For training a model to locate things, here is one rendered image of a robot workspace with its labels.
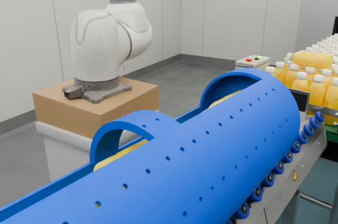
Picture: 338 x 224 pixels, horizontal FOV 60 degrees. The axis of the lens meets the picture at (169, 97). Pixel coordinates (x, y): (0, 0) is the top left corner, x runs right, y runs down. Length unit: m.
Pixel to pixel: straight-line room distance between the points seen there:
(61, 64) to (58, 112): 2.76
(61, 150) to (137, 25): 0.52
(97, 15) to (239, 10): 4.72
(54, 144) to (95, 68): 0.33
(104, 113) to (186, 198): 0.51
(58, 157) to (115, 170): 0.75
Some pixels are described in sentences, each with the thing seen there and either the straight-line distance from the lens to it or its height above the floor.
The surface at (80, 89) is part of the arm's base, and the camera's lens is 1.01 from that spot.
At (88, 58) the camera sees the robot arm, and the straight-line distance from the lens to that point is 0.97.
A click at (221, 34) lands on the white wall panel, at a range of 5.72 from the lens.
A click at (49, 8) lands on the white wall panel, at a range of 3.65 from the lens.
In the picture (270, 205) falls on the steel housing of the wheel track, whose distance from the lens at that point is 0.89.
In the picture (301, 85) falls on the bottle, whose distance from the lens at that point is 1.39.
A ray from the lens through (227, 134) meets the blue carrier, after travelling 0.55.
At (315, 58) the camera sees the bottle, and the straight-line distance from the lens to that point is 1.51.
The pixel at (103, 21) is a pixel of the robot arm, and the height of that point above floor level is 1.34.
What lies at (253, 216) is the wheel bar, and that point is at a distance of 0.80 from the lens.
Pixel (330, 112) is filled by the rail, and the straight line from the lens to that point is 1.38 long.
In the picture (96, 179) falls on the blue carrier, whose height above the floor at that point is 1.22.
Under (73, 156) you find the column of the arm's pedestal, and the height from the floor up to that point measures 0.91.
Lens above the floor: 1.45
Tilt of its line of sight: 21 degrees down
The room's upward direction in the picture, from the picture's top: straight up
